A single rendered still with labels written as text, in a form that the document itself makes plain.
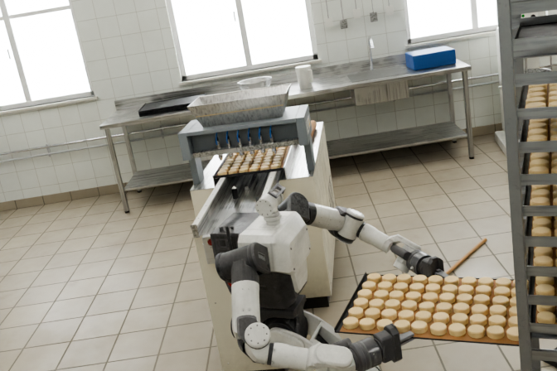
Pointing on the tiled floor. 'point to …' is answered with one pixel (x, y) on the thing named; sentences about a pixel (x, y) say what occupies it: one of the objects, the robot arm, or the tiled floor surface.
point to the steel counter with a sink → (341, 72)
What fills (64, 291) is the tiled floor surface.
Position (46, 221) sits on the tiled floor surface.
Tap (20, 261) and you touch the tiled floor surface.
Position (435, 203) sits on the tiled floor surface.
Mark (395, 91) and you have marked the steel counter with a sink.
